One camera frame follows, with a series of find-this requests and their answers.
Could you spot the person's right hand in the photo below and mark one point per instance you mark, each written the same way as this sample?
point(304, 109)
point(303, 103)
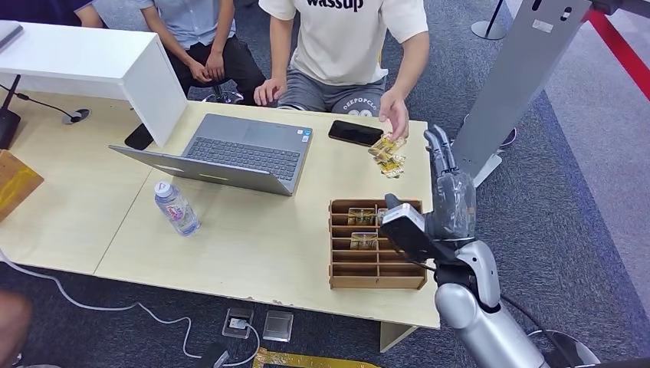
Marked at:
point(271, 91)

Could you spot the seated person's left hand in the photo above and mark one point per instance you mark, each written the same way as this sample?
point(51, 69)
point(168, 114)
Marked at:
point(217, 65)

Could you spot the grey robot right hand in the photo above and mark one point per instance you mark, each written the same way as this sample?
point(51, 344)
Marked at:
point(454, 208)

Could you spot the seated person's right hand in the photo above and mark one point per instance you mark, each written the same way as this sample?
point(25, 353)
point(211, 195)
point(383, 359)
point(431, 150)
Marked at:
point(198, 72)

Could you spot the person's left hand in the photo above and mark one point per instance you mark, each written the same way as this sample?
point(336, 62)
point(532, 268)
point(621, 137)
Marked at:
point(395, 112)

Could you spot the person's right forearm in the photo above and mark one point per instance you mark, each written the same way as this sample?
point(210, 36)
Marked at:
point(281, 56)

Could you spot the round grey robot base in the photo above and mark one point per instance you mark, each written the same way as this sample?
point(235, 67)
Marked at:
point(579, 350)

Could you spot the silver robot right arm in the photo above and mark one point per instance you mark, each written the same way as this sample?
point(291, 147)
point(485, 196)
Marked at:
point(472, 310)

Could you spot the person's left forearm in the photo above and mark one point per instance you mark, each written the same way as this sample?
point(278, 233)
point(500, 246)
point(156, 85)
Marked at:
point(412, 68)

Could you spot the person in light shirt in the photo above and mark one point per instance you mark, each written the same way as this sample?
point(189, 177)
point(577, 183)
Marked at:
point(203, 30)

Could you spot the person in white shirt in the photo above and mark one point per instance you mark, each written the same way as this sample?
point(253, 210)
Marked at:
point(340, 46)

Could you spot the wooden slotted card holder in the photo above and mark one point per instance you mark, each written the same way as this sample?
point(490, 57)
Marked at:
point(376, 283)

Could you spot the person in dark shirt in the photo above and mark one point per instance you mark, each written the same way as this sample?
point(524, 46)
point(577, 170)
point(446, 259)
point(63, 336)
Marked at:
point(45, 11)

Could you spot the chrome chair base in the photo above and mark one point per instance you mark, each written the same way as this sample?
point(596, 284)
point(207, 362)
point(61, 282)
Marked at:
point(226, 96)

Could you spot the black smartphone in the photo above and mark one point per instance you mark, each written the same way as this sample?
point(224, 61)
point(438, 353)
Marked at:
point(355, 133)

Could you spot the grey open laptop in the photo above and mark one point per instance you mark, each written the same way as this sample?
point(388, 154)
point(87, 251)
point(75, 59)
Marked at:
point(243, 152)

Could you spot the small black flat device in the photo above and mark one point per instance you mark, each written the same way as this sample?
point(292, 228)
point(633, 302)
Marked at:
point(138, 138)

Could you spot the white desk shelf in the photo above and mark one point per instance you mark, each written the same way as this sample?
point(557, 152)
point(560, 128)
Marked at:
point(76, 58)

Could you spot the grey stanchion base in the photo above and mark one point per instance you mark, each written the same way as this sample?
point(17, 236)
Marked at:
point(488, 29)

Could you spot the grey kiosk stand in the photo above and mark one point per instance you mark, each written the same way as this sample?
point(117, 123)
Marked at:
point(518, 76)

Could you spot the clear plastic water bottle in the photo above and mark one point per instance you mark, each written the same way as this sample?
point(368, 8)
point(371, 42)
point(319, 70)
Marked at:
point(176, 209)

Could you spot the desk leg panel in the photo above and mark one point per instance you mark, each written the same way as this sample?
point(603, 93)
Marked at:
point(393, 338)

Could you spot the grey device on shelf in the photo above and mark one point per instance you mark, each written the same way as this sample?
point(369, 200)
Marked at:
point(7, 33)

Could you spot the black monitor stand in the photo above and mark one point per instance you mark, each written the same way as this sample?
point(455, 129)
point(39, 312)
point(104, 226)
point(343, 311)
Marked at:
point(7, 127)

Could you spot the brown wooden box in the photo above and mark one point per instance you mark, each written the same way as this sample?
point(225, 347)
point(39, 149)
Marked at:
point(18, 183)

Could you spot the metal floor socket cover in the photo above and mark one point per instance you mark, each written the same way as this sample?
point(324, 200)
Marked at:
point(278, 326)

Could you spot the yellow floor tape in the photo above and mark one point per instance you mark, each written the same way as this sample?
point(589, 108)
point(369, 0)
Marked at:
point(304, 361)

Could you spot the red barrier belt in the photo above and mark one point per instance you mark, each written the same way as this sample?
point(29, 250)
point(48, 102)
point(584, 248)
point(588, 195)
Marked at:
point(622, 48)

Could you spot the open floor socket box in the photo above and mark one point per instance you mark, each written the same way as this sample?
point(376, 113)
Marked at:
point(237, 323)

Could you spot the black power adapter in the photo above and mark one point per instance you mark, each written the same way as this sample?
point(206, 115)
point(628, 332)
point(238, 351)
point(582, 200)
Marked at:
point(212, 358)

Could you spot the blurred brown object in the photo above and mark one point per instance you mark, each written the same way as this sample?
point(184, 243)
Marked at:
point(11, 325)

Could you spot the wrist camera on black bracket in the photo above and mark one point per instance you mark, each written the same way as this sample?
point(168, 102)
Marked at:
point(409, 233)

